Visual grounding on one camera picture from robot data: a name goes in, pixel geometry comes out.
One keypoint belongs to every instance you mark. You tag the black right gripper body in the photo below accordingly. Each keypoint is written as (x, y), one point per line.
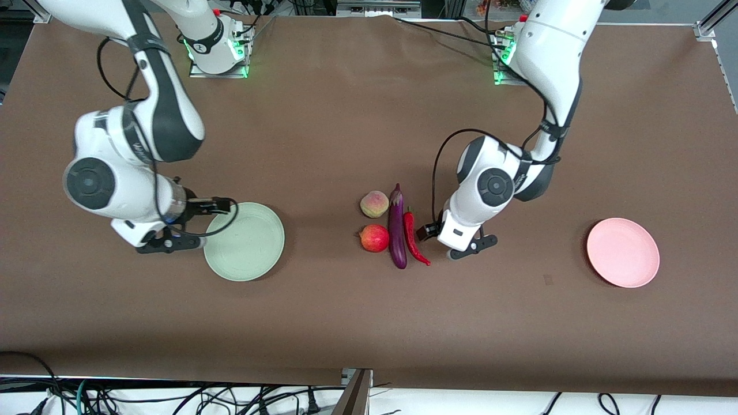
(198, 207)

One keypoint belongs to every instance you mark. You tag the brown table cloth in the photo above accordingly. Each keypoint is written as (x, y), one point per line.
(369, 323)

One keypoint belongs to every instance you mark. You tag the light green plate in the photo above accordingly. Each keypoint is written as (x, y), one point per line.
(253, 248)

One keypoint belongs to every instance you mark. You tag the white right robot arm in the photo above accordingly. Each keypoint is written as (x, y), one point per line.
(115, 190)

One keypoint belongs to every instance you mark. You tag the aluminium corner bracket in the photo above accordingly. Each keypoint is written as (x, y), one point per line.
(43, 17)
(704, 31)

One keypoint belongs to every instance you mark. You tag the orange object behind table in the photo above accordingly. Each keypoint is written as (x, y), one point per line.
(482, 7)

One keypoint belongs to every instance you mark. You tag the grey metal device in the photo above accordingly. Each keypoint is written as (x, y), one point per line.
(375, 7)

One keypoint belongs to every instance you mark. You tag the yellow pink peach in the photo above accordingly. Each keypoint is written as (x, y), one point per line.
(375, 204)

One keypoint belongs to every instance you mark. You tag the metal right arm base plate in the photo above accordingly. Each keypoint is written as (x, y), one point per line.
(199, 72)

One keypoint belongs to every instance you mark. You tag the red chili pepper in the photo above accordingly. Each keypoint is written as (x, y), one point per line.
(410, 227)

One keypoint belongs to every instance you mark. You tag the aluminium profile post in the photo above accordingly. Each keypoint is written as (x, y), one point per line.
(353, 395)

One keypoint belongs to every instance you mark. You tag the black power plug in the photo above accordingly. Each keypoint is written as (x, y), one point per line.
(312, 403)

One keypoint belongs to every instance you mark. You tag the pink plate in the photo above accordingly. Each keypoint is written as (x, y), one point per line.
(622, 252)

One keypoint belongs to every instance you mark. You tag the purple eggplant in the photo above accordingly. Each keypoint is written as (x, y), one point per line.
(397, 230)

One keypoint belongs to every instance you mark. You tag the red pomegranate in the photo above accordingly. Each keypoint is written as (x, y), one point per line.
(375, 238)

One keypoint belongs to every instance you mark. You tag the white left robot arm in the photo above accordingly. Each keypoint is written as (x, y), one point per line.
(553, 52)

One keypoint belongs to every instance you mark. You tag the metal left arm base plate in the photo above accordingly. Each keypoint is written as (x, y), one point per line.
(504, 82)

